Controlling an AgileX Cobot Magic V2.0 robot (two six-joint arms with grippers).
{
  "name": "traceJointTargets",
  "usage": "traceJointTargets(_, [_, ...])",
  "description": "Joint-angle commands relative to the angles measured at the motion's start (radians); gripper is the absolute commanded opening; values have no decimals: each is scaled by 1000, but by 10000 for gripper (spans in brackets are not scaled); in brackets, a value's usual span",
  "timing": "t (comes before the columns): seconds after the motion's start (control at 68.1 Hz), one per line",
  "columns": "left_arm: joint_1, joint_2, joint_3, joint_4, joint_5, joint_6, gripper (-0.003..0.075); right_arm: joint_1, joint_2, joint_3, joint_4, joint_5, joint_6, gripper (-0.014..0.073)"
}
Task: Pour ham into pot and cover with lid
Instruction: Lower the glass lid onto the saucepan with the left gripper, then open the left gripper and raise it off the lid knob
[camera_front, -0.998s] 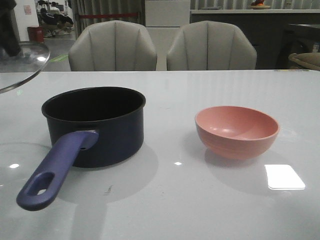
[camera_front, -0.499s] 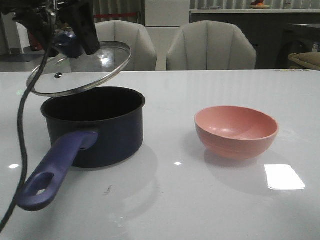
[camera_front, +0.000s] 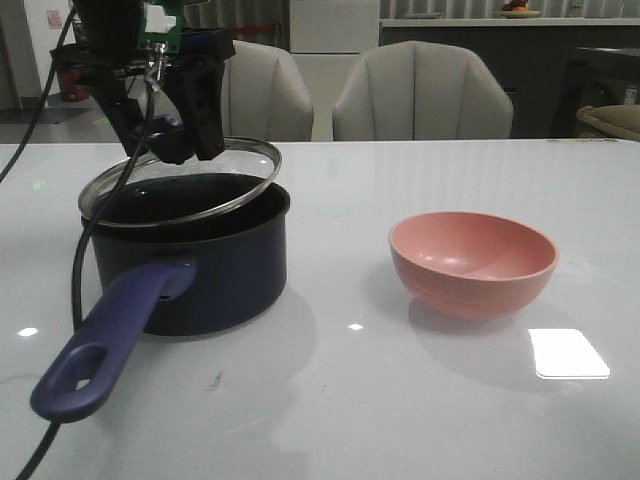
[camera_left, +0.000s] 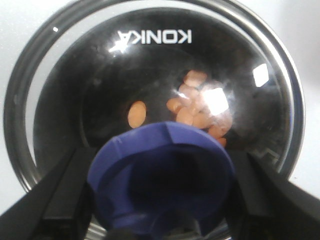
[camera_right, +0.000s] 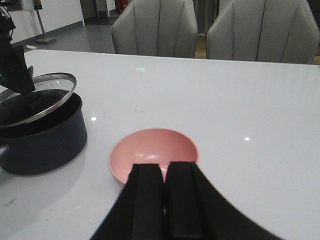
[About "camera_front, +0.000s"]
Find white cabinet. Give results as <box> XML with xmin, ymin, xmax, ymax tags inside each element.
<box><xmin>289</xmin><ymin>1</ymin><xmax>380</xmax><ymax>141</ymax></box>

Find fruit plate on counter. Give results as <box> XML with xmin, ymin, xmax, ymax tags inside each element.
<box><xmin>497</xmin><ymin>0</ymin><xmax>541</xmax><ymax>19</ymax></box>

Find beige chair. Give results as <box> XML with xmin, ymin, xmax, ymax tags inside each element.
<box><xmin>332</xmin><ymin>41</ymin><xmax>514</xmax><ymax>141</ymax></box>
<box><xmin>222</xmin><ymin>40</ymin><xmax>314</xmax><ymax>142</ymax></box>

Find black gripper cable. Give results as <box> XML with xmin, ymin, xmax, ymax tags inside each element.
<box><xmin>0</xmin><ymin>0</ymin><xmax>166</xmax><ymax>480</ymax></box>

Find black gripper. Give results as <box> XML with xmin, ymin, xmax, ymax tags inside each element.
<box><xmin>51</xmin><ymin>0</ymin><xmax>235</xmax><ymax>160</ymax></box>

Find tan cushion seat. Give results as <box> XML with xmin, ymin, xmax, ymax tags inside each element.
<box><xmin>576</xmin><ymin>104</ymin><xmax>639</xmax><ymax>142</ymax></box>

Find red trash bin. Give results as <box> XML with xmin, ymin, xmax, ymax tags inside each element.
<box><xmin>56</xmin><ymin>70</ymin><xmax>90</xmax><ymax>102</ymax></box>

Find glass lid with blue knob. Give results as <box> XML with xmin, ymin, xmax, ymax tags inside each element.
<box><xmin>78</xmin><ymin>115</ymin><xmax>282</xmax><ymax>229</ymax></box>

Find dark blue saucepan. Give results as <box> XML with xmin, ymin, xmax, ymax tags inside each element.
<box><xmin>30</xmin><ymin>184</ymin><xmax>290</xmax><ymax>423</ymax></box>

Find green circuit board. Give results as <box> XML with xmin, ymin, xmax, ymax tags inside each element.
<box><xmin>138</xmin><ymin>0</ymin><xmax>184</xmax><ymax>53</ymax></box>

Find pink bowl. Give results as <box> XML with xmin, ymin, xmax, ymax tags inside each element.
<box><xmin>389</xmin><ymin>211</ymin><xmax>559</xmax><ymax>320</ymax></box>

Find dark counter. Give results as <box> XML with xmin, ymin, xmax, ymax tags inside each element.
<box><xmin>379</xmin><ymin>18</ymin><xmax>639</xmax><ymax>138</ymax></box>

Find right beige chair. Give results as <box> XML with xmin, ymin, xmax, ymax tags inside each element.
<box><xmin>332</xmin><ymin>41</ymin><xmax>514</xmax><ymax>141</ymax></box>

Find left beige chair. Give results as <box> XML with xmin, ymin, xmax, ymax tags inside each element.
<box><xmin>222</xmin><ymin>40</ymin><xmax>314</xmax><ymax>142</ymax></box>

